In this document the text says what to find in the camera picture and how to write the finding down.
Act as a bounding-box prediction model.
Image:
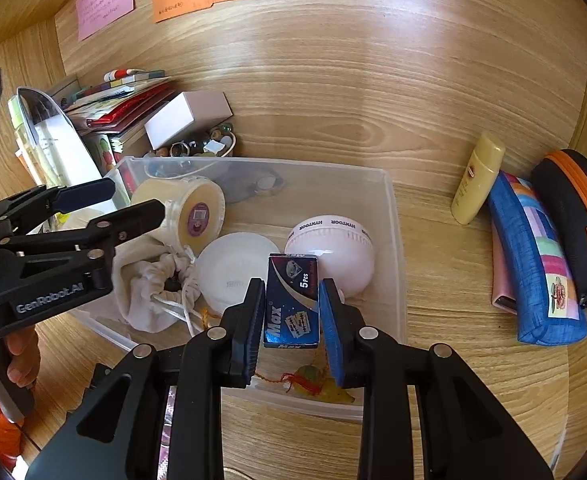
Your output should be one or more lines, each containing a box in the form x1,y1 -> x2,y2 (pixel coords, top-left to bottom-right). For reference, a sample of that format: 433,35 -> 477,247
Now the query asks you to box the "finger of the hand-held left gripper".
0,177 -> 117,243
0,198 -> 167,281

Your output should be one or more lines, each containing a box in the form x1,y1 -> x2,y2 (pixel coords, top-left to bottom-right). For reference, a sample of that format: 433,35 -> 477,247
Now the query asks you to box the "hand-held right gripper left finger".
23,277 -> 267,480

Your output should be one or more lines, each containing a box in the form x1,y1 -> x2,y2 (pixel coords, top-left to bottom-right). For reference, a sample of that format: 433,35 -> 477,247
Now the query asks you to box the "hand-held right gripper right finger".
318,277 -> 557,480

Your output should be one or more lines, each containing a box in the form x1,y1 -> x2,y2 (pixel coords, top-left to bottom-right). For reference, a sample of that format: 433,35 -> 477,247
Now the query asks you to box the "blue razor blade box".
262,253 -> 321,350

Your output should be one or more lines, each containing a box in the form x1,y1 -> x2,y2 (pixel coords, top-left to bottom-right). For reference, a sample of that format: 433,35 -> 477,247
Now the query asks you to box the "yellow charm with red tassel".
252,364 -> 360,407

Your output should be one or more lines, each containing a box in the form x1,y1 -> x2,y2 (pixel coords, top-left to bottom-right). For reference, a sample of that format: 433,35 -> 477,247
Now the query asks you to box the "cream round jar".
128,175 -> 226,242

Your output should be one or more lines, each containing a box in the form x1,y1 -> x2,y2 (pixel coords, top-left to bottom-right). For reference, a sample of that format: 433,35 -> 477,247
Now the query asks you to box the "white round jar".
192,232 -> 274,319

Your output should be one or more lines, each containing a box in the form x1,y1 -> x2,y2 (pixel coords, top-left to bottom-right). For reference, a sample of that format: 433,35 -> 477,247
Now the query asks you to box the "white drawstring bag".
110,232 -> 210,337

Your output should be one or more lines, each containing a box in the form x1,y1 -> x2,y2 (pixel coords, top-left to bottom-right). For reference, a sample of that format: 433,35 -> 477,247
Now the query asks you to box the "clear plastic storage box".
67,155 -> 409,424

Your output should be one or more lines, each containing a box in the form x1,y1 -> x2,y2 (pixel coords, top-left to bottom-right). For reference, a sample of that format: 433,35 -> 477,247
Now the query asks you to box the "wooden desktop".
20,110 -> 587,480

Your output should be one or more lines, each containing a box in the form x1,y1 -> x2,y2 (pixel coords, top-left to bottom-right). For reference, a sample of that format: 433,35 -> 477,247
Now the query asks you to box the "person's left hand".
5,329 -> 42,389

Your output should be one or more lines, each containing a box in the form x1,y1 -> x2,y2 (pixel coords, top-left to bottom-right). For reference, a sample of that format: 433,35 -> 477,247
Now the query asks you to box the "yellow spray bottle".
7,97 -> 50,187

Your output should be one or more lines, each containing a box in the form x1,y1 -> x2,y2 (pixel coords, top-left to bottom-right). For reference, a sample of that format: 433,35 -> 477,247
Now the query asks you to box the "stack of books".
48,67 -> 180,172

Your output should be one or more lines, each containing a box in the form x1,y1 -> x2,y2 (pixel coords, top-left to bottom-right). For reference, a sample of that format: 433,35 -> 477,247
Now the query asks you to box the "white bowl with beads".
145,122 -> 238,160

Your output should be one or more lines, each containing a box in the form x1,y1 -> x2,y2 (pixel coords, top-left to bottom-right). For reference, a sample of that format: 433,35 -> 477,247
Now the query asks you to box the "small white cardboard box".
144,91 -> 233,151

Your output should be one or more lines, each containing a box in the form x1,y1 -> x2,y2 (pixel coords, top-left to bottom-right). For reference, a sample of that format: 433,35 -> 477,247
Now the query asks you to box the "grey cloth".
218,167 -> 285,205

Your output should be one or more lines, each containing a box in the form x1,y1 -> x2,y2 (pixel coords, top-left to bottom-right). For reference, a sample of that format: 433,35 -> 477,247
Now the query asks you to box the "pink wallet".
491,232 -> 522,316

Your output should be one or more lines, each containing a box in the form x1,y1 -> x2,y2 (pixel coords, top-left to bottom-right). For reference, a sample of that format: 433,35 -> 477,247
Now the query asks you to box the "pink sticky note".
75,0 -> 136,42

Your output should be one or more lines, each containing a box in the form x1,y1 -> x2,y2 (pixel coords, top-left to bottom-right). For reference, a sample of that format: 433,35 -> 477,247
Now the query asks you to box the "blue striped pencil case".
488,171 -> 587,347

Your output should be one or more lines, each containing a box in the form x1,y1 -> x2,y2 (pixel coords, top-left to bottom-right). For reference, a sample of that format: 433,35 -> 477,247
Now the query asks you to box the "yellow lotion bottle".
450,131 -> 507,226

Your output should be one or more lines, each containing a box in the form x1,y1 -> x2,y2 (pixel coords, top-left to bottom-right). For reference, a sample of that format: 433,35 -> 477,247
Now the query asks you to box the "black case with orange zip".
529,148 -> 587,309

